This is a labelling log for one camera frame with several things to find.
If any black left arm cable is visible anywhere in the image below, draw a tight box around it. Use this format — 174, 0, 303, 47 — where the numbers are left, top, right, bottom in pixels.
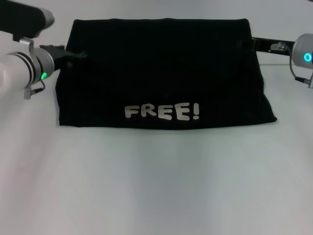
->
31, 81, 46, 94

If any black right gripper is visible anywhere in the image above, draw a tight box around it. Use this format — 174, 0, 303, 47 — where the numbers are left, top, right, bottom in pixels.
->
236, 36, 297, 53

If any black shirt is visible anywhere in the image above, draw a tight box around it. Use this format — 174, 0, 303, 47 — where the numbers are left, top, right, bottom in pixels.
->
55, 18, 278, 128

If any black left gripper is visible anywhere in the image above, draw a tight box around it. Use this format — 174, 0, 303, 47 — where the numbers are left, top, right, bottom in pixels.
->
39, 44, 88, 71

